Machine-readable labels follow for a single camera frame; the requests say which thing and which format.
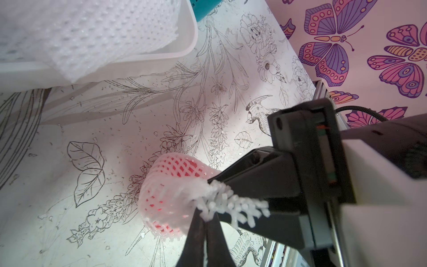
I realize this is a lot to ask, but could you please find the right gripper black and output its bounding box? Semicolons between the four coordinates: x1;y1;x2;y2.
208;99;355;267

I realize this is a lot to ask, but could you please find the right teal plastic basket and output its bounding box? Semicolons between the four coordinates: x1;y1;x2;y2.
190;0;222;22

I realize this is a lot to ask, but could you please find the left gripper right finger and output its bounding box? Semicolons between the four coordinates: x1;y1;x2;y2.
206;214;236;267

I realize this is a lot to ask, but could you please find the white plastic tray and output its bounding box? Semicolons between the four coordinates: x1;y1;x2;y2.
1;1;198;92

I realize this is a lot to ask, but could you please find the netted apple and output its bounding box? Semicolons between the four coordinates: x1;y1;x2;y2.
138;154;205;239

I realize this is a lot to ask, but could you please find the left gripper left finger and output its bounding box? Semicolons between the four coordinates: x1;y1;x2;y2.
176;210;206;267

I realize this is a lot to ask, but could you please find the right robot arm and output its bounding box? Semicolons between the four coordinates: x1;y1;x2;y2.
216;99;427;267

